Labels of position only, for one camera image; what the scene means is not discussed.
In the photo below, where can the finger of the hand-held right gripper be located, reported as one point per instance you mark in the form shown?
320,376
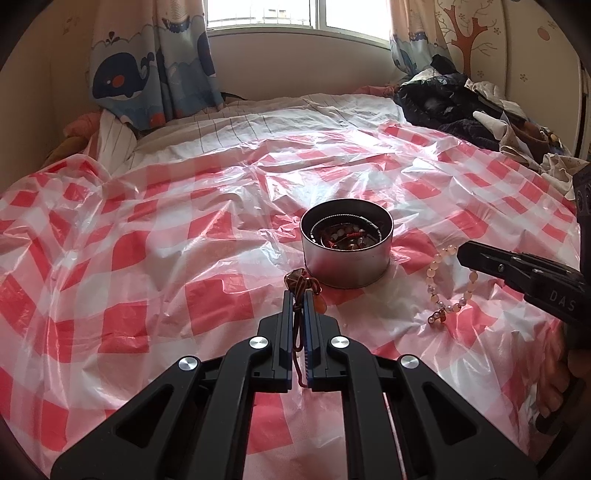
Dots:
498,265

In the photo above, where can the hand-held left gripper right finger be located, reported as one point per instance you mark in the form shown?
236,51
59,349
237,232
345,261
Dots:
308,344

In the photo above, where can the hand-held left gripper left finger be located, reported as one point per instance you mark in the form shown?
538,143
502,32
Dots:
290,344

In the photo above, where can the round metal tin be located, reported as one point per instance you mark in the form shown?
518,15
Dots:
346,270

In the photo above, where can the person's right hand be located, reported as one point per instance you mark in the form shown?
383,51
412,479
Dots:
554,369

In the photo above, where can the red checkered plastic sheet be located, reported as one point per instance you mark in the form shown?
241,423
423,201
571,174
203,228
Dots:
161,230

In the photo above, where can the pile of dark clothes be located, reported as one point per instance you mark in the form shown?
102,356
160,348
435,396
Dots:
443,97

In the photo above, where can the white wardrobe with tree print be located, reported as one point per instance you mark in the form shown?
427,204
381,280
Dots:
531,55

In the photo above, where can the white striped bedding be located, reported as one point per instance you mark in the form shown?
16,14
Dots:
258,120

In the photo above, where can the pale cartoon print curtain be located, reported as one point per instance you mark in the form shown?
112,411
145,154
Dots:
411,37

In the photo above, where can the orange cloth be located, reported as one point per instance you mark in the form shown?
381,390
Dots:
64,150

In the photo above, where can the pink pillow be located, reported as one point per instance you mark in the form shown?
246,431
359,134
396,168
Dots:
83,124

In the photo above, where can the whale print curtain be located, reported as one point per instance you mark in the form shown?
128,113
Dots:
134,69

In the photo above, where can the window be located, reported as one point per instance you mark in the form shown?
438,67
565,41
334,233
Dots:
277,11

